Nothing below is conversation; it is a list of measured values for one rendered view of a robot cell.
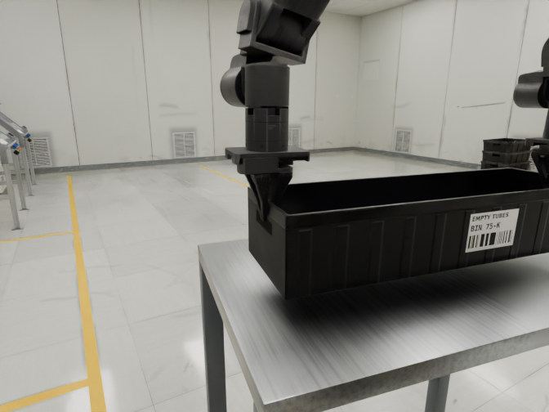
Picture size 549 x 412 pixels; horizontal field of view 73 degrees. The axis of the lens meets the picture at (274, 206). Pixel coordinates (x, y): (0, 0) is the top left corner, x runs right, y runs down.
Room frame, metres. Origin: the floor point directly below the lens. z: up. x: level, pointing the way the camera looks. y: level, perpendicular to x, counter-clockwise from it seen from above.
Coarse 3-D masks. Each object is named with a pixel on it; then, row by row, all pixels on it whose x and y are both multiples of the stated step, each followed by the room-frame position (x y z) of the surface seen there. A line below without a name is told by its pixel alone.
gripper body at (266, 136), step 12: (252, 108) 0.49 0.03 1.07; (252, 120) 0.47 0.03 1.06; (264, 120) 0.47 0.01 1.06; (276, 120) 0.47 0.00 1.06; (252, 132) 0.47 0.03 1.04; (264, 132) 0.47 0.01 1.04; (276, 132) 0.47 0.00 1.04; (252, 144) 0.47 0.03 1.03; (264, 144) 0.47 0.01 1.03; (276, 144) 0.47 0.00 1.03; (228, 156) 0.49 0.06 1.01; (240, 156) 0.45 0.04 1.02; (252, 156) 0.46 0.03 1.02; (264, 156) 0.46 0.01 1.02; (276, 156) 0.47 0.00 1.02; (288, 156) 0.47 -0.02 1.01; (300, 156) 0.48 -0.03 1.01
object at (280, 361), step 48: (240, 240) 0.74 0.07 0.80; (240, 288) 0.53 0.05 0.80; (384, 288) 0.53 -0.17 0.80; (432, 288) 0.53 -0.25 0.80; (480, 288) 0.53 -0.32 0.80; (528, 288) 0.53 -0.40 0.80; (240, 336) 0.40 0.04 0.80; (288, 336) 0.40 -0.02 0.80; (336, 336) 0.40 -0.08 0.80; (384, 336) 0.40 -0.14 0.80; (432, 336) 0.40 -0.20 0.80; (480, 336) 0.40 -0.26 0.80; (528, 336) 0.41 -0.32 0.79; (288, 384) 0.32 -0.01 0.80; (336, 384) 0.32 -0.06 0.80; (384, 384) 0.34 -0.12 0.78; (432, 384) 0.92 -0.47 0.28
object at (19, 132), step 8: (0, 104) 4.93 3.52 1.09; (0, 112) 4.94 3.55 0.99; (0, 120) 4.38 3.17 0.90; (8, 120) 4.82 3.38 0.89; (8, 128) 4.41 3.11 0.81; (16, 128) 4.59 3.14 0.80; (24, 128) 5.05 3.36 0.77; (16, 136) 4.44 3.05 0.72; (24, 136) 4.48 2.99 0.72; (24, 144) 4.44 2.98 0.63; (24, 152) 4.43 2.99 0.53; (0, 160) 4.58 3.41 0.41; (24, 160) 4.43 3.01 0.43; (0, 168) 4.48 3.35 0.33; (32, 168) 5.08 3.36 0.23; (0, 176) 4.39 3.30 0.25; (32, 176) 5.07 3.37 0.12; (32, 184) 5.08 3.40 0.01; (0, 192) 4.32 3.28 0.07; (32, 192) 4.44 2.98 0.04
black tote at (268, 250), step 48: (288, 192) 0.60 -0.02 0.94; (336, 192) 0.63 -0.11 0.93; (384, 192) 0.66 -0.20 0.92; (432, 192) 0.70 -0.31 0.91; (480, 192) 0.74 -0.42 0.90; (528, 192) 0.55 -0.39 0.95; (288, 240) 0.42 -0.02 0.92; (336, 240) 0.44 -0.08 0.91; (384, 240) 0.47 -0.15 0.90; (432, 240) 0.49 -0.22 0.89; (480, 240) 0.52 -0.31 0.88; (528, 240) 0.56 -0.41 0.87; (288, 288) 0.42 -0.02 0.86; (336, 288) 0.44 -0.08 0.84
